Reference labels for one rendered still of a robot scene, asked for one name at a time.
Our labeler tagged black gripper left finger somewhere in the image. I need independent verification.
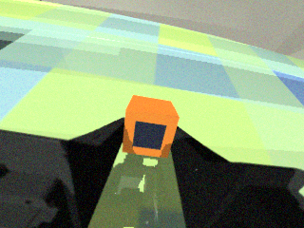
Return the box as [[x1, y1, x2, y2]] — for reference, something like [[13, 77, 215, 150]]
[[0, 117, 125, 228]]

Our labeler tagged orange block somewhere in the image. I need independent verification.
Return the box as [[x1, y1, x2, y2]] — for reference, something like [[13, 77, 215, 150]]
[[122, 95, 180, 158]]

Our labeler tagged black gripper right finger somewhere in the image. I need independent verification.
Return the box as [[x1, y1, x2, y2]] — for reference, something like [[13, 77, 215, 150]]
[[171, 126, 304, 228]]

